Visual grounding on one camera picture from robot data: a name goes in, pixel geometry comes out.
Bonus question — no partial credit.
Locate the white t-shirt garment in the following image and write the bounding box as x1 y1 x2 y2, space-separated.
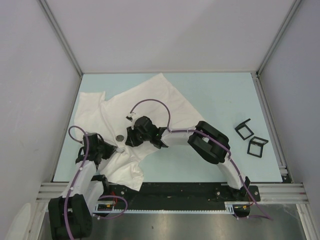
74 73 204 191

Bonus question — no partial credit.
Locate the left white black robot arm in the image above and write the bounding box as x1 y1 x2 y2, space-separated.
48 133 117 240

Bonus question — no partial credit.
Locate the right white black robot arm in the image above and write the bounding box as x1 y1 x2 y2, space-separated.
125 114 251 201

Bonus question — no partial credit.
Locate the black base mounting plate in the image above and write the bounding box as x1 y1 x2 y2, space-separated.
109 182 252 210

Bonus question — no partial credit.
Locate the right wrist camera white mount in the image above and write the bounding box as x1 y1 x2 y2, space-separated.
125 112 138 129

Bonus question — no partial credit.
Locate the grey slotted cable duct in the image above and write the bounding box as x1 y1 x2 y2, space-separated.
92 202 251 218

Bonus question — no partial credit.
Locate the upper black square frame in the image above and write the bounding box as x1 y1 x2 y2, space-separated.
235 118 254 141

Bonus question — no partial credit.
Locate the black square frame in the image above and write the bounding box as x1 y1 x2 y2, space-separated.
247 136 269 158
235 118 254 141

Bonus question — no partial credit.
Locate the lower black square frame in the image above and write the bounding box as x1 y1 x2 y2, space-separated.
247 136 269 158

